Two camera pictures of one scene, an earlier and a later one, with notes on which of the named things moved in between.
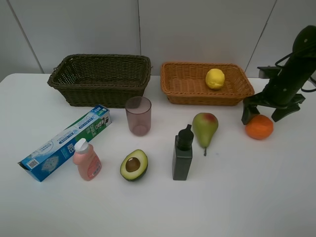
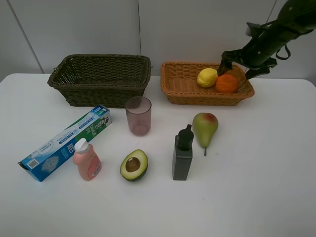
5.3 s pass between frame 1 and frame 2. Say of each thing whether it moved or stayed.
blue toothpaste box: stayed
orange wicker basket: stayed
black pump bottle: stayed
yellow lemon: moved
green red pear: stayed
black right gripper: moved
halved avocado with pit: stayed
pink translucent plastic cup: stayed
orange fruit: moved
